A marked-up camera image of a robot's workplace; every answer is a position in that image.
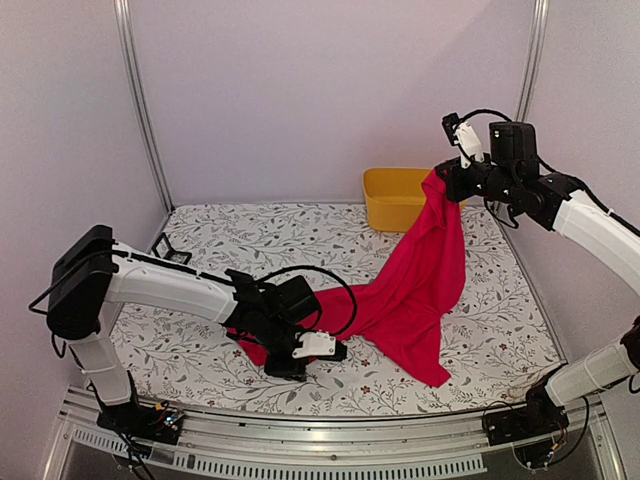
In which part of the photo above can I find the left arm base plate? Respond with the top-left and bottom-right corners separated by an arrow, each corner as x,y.
97,401 -> 185,445

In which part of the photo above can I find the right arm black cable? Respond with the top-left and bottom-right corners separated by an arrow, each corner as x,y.
459,107 -> 616,229

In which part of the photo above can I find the red t-shirt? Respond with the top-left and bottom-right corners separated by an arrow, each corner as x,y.
227,168 -> 469,388

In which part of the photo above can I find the yellow plastic basket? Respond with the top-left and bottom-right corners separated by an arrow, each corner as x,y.
362,167 -> 462,238

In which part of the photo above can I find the floral patterned table mat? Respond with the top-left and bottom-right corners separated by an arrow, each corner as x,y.
93,201 -> 566,417

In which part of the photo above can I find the right aluminium frame post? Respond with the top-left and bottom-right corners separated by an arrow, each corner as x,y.
515,0 -> 550,121

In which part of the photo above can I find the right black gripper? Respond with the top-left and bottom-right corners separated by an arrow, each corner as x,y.
437,153 -> 519,205

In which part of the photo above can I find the aluminium frame post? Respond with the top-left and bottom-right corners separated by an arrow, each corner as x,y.
113,0 -> 175,213
515,0 -> 550,121

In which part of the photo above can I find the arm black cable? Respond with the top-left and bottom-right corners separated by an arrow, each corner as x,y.
459,107 -> 616,229
259,265 -> 359,337

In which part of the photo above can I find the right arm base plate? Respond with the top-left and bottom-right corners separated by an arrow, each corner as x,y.
482,397 -> 569,446

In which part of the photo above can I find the left aluminium frame post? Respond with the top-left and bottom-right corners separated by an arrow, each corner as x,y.
113,0 -> 175,213

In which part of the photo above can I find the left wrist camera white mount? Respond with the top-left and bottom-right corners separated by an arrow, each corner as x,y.
292,331 -> 347,362

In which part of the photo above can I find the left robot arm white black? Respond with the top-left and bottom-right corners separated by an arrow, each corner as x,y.
29,225 -> 336,434

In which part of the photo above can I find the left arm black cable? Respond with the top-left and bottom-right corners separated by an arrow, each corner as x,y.
259,265 -> 359,337

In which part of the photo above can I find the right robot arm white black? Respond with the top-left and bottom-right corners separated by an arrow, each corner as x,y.
436,112 -> 639,436

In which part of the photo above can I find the aluminium front rail frame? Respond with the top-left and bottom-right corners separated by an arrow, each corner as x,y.
43,387 -> 632,479

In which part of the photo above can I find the black open brooch box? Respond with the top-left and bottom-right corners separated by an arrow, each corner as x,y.
151,232 -> 192,265

